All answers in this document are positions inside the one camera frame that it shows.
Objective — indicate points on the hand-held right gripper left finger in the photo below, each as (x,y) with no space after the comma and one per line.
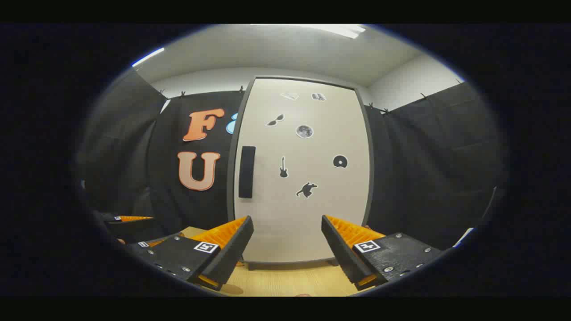
(231,254)

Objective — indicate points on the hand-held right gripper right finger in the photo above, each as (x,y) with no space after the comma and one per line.
(341,254)

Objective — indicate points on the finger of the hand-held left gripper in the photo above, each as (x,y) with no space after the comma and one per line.
(129,225)
(154,243)

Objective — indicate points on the round brown coaster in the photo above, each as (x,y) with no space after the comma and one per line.
(232,290)

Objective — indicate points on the white cabinet door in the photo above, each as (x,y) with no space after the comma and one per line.
(312,214)

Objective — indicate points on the grey cabinet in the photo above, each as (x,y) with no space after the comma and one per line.
(231,178)

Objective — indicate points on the black backdrop cloth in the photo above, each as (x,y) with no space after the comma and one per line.
(424,178)

